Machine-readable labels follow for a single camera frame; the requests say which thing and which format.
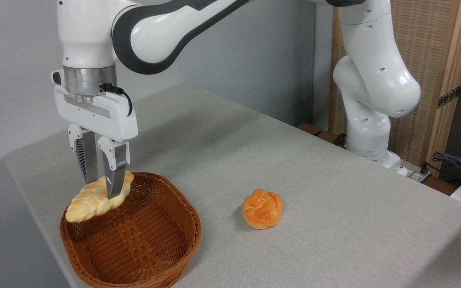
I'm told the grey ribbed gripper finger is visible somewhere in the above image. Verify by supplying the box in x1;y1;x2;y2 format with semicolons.
68;124;99;186
98;136;130;200

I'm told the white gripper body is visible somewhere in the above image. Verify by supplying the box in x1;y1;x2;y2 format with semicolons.
53;86;138;143

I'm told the long pale braided bread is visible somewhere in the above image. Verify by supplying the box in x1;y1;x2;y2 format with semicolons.
65;171;134;223

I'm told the brown woven wicker basket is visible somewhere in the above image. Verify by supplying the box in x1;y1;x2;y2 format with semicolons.
60;172;202;288

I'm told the round orange knotted bread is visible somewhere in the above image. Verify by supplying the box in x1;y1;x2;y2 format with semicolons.
242;189;284;230

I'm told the brown wooden board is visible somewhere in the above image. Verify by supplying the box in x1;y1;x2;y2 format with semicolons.
297;123;348;149

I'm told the grey tablecloth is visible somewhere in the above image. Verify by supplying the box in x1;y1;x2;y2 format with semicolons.
2;85;461;288

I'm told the woven wooden-framed screen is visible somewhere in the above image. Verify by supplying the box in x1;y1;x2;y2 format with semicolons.
329;0;461;179

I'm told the black metal screen hinge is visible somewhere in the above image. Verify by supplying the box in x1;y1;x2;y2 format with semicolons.
437;85;461;109

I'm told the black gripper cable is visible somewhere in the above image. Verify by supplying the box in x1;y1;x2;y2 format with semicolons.
101;83;133;117

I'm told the blue and black cable bundle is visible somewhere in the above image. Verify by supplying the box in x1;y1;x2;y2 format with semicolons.
421;151;461;188

